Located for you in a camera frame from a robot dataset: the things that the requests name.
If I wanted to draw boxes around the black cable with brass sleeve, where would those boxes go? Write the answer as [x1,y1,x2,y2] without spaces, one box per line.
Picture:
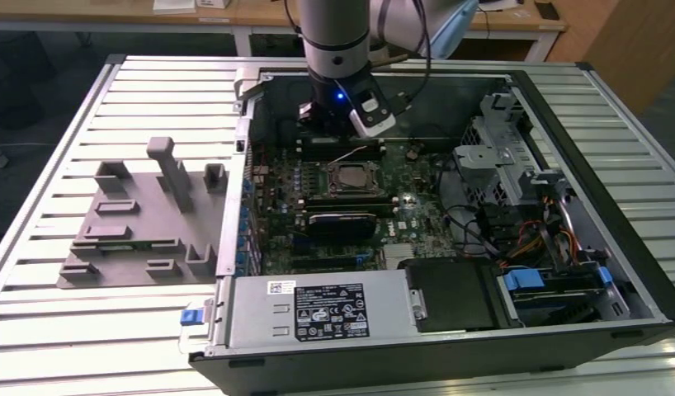
[369,56,410,70]

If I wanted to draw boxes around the wooden desk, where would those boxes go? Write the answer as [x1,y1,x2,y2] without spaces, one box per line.
[0,0,570,63]

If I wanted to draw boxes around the CPU socket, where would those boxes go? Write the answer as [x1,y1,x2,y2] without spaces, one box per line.
[325,161,386,196]

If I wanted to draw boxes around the green motherboard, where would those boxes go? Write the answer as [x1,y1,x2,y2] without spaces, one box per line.
[248,139,497,277]

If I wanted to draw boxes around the wooden cabinet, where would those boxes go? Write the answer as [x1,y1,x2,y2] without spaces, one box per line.
[545,0,675,116]

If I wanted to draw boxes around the grey parts rack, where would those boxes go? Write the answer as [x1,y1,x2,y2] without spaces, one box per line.
[54,135,230,290]

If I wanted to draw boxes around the metal drive cage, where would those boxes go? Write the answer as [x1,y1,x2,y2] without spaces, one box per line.
[450,92,541,207]

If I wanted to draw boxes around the black graphics card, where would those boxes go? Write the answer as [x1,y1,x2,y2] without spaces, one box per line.
[305,211,380,241]

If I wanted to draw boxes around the black PC case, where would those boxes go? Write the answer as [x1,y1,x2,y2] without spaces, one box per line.
[186,60,675,396]

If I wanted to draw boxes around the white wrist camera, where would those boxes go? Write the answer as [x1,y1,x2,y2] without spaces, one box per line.
[346,92,398,139]

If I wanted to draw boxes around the black RAM slot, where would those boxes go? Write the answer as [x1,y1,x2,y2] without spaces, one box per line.
[304,210,397,216]
[297,149,384,157]
[301,196,397,203]
[296,144,384,151]
[302,205,397,212]
[301,200,397,208]
[294,138,384,145]

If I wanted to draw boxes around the silver power supply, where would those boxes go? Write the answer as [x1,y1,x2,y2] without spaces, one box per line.
[206,274,425,358]

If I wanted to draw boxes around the black internal cable bundle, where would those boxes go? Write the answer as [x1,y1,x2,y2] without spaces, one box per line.
[432,152,520,255]

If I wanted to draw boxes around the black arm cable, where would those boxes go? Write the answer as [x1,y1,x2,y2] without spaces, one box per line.
[394,0,434,112]

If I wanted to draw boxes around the silver chipset heatsink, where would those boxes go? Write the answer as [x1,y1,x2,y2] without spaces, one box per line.
[381,243,416,264]

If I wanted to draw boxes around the black plastic shroud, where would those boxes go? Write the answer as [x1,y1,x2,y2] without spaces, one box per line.
[396,257,528,335]

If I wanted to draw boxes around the hard disk in blue carrier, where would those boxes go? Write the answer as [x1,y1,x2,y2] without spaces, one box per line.
[501,266,613,327]

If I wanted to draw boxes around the orange yellow power wires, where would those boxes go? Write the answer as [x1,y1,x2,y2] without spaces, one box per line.
[493,197,590,269]

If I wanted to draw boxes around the large white box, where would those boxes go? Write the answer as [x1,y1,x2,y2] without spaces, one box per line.
[153,0,198,12]

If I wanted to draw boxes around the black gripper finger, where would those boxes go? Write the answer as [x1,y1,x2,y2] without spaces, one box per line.
[297,102,360,139]

